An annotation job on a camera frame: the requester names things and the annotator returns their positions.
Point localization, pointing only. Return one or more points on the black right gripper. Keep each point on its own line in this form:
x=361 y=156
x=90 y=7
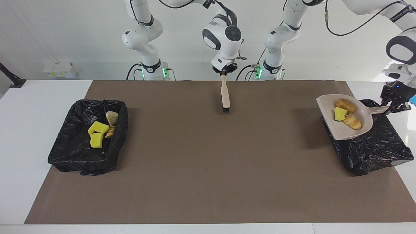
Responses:
x=225 y=68

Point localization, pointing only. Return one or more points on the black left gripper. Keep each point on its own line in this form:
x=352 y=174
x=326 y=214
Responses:
x=397 y=94

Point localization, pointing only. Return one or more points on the beige hand brush black bristles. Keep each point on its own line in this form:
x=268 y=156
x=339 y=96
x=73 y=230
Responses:
x=225 y=94

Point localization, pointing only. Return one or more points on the striped croissant bread piece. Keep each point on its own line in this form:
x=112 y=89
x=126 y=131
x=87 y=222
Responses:
x=352 y=122

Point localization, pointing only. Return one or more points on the brown oblong bread roll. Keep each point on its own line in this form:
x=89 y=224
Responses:
x=345 y=105

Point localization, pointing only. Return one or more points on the small yellow sponge piece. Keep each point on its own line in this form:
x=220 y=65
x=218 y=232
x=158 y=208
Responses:
x=339 y=114

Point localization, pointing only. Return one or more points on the beige plastic dustpan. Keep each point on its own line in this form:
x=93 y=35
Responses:
x=328 y=113

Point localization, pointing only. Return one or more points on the pale green sponge piece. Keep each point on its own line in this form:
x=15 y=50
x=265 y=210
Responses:
x=112 y=117

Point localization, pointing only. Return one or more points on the striped orange bread chunk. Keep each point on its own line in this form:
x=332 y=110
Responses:
x=110 y=131

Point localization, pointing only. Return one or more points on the notched yellow sponge piece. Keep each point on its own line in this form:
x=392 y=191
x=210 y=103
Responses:
x=96 y=127

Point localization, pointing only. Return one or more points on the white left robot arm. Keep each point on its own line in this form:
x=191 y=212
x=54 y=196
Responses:
x=399 y=48

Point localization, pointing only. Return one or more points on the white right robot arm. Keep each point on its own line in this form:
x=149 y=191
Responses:
x=224 y=35

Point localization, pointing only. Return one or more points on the bin with glossy black bag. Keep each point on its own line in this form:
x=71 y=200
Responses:
x=373 y=149
x=71 y=146

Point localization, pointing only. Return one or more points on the blue object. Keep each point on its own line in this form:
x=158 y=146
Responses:
x=413 y=99

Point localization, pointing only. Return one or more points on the brown table mat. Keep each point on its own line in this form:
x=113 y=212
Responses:
x=227 y=178

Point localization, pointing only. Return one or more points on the white box with yellow labels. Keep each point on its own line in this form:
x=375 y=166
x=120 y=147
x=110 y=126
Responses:
x=60 y=69

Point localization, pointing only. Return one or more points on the black camera stand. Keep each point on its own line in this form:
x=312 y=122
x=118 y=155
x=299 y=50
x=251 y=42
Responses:
x=14 y=82

